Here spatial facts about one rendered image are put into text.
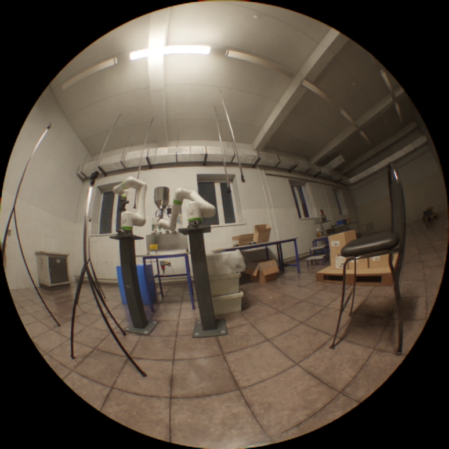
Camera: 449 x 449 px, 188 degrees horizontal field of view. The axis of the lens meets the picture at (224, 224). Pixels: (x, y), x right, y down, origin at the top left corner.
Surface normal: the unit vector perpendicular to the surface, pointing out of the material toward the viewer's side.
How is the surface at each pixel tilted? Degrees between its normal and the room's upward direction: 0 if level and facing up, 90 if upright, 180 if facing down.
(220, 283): 96
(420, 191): 90
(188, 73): 180
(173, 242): 90
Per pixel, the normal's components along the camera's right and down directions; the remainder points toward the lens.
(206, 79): 0.13, 0.97
